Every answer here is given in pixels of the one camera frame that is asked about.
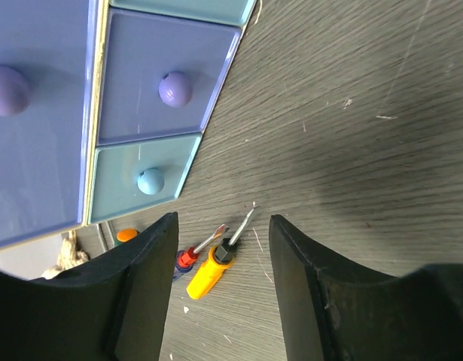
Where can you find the left light blue drawer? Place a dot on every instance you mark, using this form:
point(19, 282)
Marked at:
point(134, 176)

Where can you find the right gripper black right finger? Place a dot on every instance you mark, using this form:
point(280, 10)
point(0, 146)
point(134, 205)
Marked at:
point(333, 308)

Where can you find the wide purple drawer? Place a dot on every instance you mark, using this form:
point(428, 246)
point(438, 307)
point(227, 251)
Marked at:
point(46, 77)

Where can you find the light blue drawer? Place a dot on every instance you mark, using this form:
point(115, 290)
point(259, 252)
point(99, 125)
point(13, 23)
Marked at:
point(229, 12)
point(134, 176)

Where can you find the red blue handled screwdriver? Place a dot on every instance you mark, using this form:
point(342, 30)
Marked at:
point(186, 259)

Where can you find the silver open end wrench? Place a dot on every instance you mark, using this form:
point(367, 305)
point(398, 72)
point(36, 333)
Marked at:
point(106, 235)

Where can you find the orange handled screwdriver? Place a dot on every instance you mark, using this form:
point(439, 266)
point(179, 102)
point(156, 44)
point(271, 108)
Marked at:
point(220, 258)

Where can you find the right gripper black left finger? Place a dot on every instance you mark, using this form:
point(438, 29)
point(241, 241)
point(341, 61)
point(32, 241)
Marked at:
point(113, 307)

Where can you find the green handled screwdriver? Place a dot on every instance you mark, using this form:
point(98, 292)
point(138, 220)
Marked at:
point(125, 235)

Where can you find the right light blue drawer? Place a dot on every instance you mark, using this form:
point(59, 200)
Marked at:
point(229, 12)

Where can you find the small purple drawer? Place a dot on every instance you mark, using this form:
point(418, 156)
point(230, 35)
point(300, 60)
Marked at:
point(162, 75)

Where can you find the beige cloth bag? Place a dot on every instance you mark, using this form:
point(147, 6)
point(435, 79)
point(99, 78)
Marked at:
point(70, 256)

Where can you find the cream drawer cabinet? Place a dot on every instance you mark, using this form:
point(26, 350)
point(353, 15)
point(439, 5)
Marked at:
point(101, 34)

